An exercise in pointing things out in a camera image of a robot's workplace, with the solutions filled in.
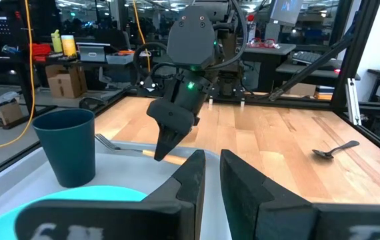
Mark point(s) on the dark teal plastic cup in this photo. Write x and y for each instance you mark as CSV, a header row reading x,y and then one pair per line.
x,y
66,146

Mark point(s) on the yellow canister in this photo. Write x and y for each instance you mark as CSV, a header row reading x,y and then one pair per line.
x,y
68,46

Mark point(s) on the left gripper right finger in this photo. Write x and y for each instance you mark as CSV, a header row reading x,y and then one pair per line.
x,y
250,200

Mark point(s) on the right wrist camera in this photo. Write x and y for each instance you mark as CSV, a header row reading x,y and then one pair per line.
x,y
153,90

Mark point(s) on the grey desk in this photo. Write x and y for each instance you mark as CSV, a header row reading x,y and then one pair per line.
x,y
266,50

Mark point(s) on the computer monitor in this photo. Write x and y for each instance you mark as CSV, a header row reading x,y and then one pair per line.
x,y
286,11

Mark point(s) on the large cardboard box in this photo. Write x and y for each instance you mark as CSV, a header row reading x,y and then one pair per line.
x,y
65,81

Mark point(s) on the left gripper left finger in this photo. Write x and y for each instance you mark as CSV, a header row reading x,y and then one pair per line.
x,y
176,206

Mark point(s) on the black spoon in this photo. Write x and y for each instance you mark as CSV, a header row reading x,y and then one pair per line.
x,y
323,153

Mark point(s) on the small cardboard box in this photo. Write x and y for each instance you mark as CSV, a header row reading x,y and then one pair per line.
x,y
6,113

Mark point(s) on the silver metal bracket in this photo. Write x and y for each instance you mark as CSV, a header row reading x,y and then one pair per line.
x,y
353,100

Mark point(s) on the yellow green bottle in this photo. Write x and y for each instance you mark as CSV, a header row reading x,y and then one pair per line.
x,y
56,41

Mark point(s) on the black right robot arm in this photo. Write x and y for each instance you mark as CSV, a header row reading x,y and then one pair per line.
x,y
190,36

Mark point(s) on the grey plastic tray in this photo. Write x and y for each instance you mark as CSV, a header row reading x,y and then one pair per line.
x,y
120,173

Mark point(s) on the black aluminium table frame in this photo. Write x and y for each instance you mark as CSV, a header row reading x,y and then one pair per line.
x,y
356,50

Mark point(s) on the black keyboard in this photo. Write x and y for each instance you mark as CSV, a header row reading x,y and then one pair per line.
x,y
305,57

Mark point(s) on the red tool case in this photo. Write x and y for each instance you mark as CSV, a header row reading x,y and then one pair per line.
x,y
40,50

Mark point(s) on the grey shallow bin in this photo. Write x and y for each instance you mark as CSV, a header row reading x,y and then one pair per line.
x,y
120,58

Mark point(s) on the red safety glasses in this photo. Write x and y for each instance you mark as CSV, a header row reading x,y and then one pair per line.
x,y
263,42

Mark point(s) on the grey metal box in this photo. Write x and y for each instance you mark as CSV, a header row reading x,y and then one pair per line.
x,y
91,53

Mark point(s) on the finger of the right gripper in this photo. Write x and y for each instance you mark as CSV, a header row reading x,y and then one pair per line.
x,y
170,116

